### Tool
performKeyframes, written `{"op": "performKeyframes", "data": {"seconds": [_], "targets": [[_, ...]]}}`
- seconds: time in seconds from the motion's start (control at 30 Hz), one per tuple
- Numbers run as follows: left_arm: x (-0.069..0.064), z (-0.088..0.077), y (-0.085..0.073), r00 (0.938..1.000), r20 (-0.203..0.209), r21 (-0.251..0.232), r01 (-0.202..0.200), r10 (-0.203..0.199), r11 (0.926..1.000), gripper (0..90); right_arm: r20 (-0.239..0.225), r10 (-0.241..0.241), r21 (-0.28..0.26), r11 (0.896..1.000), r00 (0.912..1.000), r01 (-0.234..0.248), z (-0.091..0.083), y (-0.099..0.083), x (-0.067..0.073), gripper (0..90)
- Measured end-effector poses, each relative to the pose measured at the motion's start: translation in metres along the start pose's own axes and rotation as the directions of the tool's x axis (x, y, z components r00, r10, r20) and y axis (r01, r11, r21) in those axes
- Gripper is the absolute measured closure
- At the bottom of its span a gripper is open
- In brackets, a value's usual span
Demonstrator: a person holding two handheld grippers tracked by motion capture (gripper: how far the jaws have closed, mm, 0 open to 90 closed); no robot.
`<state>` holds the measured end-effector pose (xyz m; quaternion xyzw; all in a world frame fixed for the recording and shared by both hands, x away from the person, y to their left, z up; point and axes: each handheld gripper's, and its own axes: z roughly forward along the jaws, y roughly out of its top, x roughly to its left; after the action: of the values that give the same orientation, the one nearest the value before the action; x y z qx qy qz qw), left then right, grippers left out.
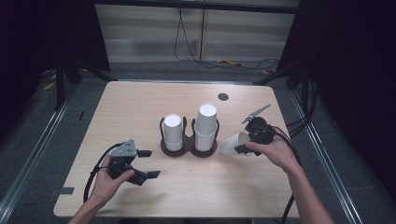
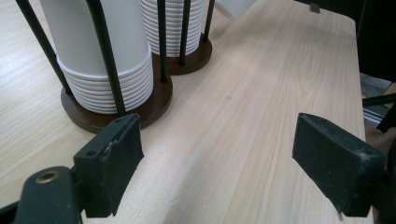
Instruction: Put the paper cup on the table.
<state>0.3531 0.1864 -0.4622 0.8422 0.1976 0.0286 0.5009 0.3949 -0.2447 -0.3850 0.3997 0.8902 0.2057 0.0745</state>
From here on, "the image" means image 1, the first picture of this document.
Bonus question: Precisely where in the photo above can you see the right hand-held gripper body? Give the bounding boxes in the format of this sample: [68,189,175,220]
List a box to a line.
[241,104,277,146]

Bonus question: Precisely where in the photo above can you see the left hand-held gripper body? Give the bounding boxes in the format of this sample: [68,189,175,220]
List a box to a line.
[106,138,148,187]

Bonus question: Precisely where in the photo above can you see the white paper cup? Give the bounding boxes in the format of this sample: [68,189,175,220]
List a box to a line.
[163,138,184,153]
[193,128,218,153]
[219,132,252,157]
[163,113,184,143]
[194,104,219,136]

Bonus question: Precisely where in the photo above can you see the brown double cup holder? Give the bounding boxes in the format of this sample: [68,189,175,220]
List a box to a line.
[159,116,220,159]

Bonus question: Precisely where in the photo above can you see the person's left hand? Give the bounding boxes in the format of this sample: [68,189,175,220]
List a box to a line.
[89,156,135,207]

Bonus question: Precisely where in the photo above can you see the person's right hand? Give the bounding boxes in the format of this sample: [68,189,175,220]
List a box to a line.
[245,133,303,175]

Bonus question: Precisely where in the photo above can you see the black metal stand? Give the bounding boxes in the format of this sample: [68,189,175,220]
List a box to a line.
[253,61,313,108]
[54,55,118,112]

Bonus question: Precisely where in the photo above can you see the dark curtain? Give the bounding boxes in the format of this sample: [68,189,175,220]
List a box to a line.
[0,0,111,147]
[276,0,396,200]

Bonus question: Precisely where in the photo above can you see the black overhead beam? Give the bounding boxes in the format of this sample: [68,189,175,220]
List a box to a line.
[92,0,302,15]

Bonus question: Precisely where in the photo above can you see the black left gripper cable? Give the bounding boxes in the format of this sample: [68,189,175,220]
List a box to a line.
[82,142,125,203]

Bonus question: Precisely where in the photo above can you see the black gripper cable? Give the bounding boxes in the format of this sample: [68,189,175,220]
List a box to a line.
[268,124,304,224]
[82,142,125,203]

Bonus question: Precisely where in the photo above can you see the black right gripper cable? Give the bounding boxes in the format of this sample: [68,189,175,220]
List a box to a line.
[268,124,304,224]

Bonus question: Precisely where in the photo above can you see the black cable bundle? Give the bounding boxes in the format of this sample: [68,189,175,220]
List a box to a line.
[285,79,319,138]

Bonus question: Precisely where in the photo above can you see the aluminium floor rail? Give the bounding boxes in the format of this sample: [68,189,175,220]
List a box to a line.
[289,90,364,224]
[0,90,76,217]

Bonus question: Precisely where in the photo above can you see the black hanging cable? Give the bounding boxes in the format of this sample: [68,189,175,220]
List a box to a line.
[173,7,281,73]

